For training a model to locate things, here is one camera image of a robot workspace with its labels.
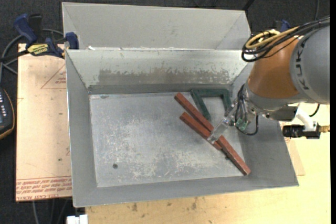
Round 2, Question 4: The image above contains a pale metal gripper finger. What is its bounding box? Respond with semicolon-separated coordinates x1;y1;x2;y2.
207;118;228;142
213;120;233;144

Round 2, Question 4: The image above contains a dark green flat block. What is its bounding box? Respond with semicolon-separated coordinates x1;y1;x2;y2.
193;89;232;99
190;89;212;122
220;91;233;115

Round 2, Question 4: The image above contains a long red-brown flat block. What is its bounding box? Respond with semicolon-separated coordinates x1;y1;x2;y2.
174;92;252;176

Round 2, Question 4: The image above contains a black cylinder on white bracket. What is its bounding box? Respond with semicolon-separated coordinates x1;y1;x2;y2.
282;109;330;140

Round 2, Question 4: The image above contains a grey metal bin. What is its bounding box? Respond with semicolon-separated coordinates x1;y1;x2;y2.
61;2;300;208

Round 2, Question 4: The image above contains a brown cardboard board, red print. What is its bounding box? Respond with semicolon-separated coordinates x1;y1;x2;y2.
15;43;307;202

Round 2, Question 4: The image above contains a short red-brown flat block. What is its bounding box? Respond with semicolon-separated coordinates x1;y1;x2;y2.
179;112;223;151

